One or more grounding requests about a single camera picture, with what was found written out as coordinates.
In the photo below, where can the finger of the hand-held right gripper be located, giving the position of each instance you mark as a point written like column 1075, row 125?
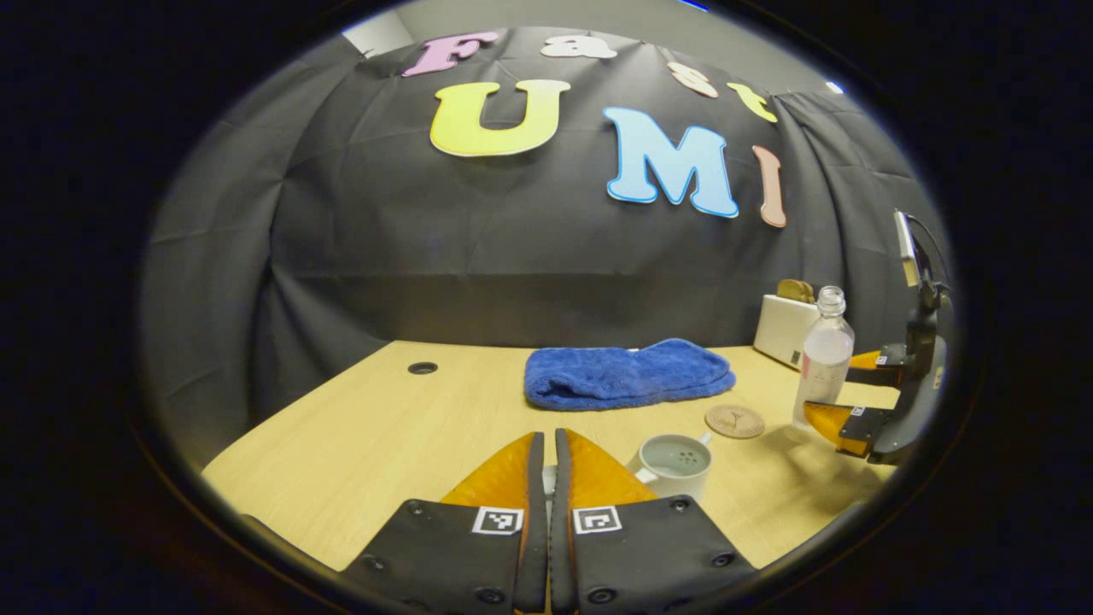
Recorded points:
column 862, row 430
column 888, row 363

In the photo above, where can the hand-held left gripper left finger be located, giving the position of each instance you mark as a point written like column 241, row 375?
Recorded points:
column 536, row 521

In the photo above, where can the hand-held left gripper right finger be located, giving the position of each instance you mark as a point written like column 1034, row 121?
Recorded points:
column 561, row 530

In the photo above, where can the clear plastic water bottle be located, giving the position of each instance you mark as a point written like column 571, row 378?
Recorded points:
column 821, row 367

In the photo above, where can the round cork coaster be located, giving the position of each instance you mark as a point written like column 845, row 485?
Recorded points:
column 734, row 422

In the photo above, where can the white teacup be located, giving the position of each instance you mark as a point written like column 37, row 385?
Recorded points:
column 683, row 483

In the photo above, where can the white toaster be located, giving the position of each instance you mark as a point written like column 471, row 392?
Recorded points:
column 781, row 329

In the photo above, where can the brown bread slice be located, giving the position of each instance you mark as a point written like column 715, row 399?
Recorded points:
column 794, row 290

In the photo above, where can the blue towel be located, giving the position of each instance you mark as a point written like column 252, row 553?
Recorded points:
column 623, row 376

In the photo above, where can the black backdrop cloth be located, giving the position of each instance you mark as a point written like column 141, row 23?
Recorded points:
column 512, row 239

